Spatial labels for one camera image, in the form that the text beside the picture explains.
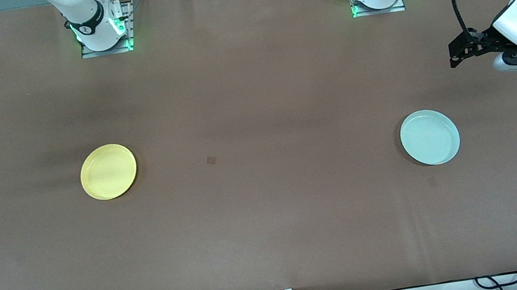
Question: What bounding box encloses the pale green plate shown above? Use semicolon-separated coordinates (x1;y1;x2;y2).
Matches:
396;104;464;171

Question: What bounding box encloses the yellow plate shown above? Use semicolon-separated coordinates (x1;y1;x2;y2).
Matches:
76;140;142;204

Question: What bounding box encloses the black looped cable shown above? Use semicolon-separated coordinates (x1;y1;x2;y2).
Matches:
473;270;517;290

